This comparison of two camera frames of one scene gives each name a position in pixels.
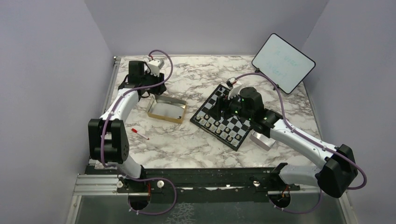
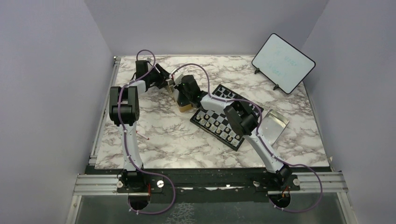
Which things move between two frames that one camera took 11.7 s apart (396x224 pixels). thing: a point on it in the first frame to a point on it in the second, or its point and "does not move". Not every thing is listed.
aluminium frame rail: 111,85 does not move
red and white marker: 135,130 does not move
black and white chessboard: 232,130 does not move
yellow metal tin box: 166,108 to 175,94
